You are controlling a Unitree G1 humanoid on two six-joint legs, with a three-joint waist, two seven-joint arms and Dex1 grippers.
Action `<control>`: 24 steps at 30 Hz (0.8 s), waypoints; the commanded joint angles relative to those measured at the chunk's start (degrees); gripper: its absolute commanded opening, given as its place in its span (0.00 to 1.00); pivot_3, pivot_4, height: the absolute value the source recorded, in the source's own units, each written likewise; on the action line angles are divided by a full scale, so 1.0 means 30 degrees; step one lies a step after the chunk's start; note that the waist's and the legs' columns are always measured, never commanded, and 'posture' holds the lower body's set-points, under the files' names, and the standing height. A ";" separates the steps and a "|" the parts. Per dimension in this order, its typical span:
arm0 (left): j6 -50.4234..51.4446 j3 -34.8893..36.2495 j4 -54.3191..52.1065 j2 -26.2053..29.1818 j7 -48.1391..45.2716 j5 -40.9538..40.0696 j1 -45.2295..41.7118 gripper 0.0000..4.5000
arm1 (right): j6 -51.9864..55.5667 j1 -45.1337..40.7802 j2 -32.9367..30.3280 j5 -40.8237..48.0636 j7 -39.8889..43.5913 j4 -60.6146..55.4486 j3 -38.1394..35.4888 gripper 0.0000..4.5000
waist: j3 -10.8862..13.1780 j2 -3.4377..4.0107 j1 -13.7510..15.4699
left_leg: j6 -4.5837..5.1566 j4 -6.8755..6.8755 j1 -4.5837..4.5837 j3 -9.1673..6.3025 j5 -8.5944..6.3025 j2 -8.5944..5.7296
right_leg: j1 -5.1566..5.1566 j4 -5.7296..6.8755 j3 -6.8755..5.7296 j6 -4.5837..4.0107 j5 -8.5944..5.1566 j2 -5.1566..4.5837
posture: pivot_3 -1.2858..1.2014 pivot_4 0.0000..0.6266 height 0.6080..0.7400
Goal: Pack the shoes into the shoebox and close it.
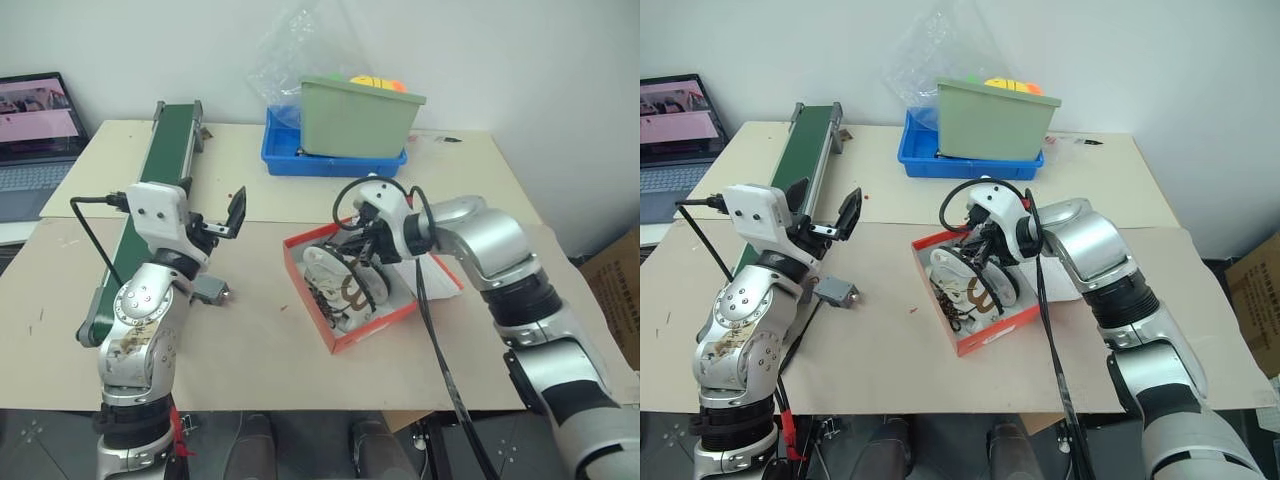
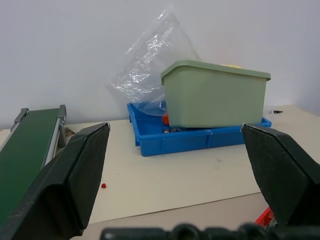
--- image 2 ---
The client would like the green conveyor belt, silver frame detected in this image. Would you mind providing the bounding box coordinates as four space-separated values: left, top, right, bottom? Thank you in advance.
0 104 68 225

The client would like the pale green plastic bin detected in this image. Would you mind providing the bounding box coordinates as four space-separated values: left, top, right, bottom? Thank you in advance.
159 59 272 129

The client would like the yellow object in bin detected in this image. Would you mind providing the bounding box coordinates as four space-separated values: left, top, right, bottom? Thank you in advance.
219 63 244 70

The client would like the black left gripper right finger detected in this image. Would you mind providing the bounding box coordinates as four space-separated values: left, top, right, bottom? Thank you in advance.
240 122 320 228

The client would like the red shoe box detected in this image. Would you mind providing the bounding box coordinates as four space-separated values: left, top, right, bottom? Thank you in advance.
254 206 274 227

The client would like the blue plastic tray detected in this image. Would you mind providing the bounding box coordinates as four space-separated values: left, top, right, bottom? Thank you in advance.
126 102 273 158

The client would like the clear plastic bag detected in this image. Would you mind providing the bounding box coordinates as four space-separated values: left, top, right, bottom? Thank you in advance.
104 9 201 118

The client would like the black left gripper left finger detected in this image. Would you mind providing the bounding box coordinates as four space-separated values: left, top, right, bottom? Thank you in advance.
0 121 111 240

